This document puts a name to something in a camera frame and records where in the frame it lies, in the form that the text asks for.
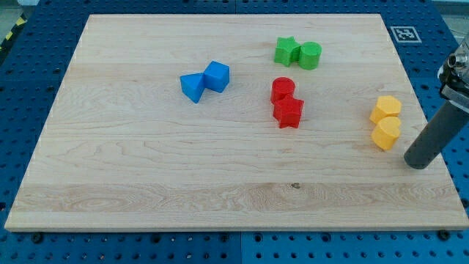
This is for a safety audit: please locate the yellow heart block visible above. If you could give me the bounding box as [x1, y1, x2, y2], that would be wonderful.
[371, 117, 401, 150]

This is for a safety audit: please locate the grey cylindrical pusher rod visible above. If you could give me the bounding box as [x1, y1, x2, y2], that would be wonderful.
[404, 100, 468, 169]

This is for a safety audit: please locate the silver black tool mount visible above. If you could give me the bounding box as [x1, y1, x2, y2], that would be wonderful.
[437, 34, 468, 113]

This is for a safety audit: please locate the red star block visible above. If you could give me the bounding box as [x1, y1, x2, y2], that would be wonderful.
[273, 95, 304, 128]

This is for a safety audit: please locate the white fiducial marker tag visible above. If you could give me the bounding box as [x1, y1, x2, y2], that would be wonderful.
[391, 26, 421, 43]

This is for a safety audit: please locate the red cylinder block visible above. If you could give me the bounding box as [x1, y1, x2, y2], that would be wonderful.
[270, 76, 295, 103]

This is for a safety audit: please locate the blue triangle block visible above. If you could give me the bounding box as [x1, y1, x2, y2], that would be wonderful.
[180, 73, 204, 103]

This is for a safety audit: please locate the green star block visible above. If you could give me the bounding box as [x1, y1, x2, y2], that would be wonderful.
[274, 37, 300, 67]

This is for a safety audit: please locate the blue cube block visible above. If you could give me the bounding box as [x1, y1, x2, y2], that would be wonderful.
[204, 61, 230, 93]

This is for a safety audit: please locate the yellow hexagon block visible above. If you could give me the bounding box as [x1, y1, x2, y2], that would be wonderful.
[369, 95, 402, 124]

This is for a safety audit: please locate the green cylinder block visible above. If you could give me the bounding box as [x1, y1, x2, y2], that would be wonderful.
[298, 42, 322, 70]

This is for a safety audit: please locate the light wooden board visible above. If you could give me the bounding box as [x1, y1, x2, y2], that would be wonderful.
[5, 14, 468, 232]

